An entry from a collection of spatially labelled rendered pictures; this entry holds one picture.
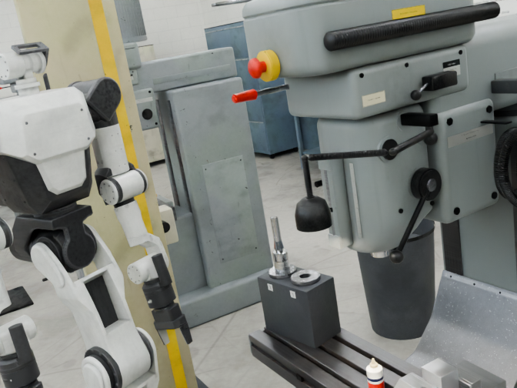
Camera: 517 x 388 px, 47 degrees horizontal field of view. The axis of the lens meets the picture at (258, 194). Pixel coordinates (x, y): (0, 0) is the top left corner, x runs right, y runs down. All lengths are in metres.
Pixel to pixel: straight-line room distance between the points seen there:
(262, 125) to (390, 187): 7.44
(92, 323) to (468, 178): 1.03
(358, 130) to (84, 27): 1.83
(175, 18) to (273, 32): 9.84
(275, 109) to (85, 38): 6.08
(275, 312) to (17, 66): 1.02
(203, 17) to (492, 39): 9.90
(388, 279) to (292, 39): 2.43
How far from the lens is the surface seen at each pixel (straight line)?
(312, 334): 1.80
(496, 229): 1.68
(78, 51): 2.83
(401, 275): 3.40
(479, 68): 1.44
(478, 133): 1.43
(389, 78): 1.23
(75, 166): 1.63
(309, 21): 1.12
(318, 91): 1.25
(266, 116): 8.63
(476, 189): 1.45
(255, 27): 1.23
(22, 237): 1.79
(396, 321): 3.55
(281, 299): 1.84
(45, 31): 2.80
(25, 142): 1.55
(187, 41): 11.05
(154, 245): 1.86
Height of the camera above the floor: 1.83
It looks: 15 degrees down
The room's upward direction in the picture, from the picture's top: 10 degrees counter-clockwise
